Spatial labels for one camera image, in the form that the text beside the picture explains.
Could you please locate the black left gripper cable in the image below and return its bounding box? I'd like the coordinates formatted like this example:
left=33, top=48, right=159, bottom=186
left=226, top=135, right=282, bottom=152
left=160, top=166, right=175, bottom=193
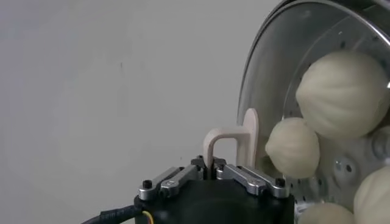
left=80, top=205, right=153, bottom=224

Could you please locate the perforated steel steamer basket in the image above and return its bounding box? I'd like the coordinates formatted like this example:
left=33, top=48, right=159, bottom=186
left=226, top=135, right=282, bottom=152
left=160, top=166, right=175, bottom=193
left=239, top=0, right=390, bottom=224

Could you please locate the glass pot lid cream handle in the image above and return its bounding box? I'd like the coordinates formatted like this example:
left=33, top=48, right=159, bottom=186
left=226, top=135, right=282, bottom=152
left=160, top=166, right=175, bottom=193
left=202, top=0, right=390, bottom=224

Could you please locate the white steamed baozi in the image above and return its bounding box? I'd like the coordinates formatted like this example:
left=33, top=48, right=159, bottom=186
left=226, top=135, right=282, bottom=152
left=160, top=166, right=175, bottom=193
left=295, top=50, right=390, bottom=141
left=264, top=117, right=321, bottom=180
left=297, top=202, right=356, bottom=224
left=353, top=166, right=390, bottom=224

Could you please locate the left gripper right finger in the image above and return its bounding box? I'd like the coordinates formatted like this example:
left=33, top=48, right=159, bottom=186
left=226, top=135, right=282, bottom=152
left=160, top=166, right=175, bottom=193
left=212, top=156, right=291, bottom=200

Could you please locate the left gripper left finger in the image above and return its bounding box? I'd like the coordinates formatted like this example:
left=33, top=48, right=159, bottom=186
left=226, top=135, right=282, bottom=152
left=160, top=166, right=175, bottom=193
left=138, top=155, right=211, bottom=202

